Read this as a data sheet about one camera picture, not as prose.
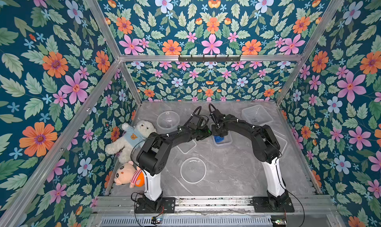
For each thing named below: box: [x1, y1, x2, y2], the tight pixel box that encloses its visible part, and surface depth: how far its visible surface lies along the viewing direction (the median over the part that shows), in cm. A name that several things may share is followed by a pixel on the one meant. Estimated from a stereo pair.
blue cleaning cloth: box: [213, 135, 225, 143], surface depth 98 cm
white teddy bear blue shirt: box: [104, 119, 157, 164], surface depth 92 cm
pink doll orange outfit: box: [113, 160, 145, 189], surface depth 78 cm
